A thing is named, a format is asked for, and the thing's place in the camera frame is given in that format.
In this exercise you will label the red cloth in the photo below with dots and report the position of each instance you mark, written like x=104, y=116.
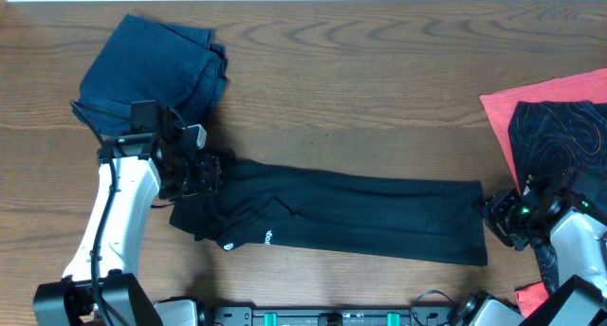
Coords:
x=500, y=108

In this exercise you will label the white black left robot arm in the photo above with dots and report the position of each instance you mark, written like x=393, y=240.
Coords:
x=102, y=278

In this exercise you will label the black t-shirt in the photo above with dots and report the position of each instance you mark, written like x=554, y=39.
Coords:
x=264, y=204

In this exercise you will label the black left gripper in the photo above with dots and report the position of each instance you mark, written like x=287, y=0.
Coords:
x=210, y=169

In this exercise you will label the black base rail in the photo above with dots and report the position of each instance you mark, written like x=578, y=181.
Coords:
x=332, y=316

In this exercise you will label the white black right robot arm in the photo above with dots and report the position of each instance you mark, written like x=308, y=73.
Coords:
x=567, y=230

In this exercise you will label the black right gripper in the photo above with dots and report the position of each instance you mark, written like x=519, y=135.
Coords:
x=498, y=208

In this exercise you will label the folded navy blue shorts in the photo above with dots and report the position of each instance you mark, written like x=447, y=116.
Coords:
x=180, y=67

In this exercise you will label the black swirl patterned garment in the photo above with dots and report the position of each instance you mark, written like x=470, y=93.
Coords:
x=548, y=139

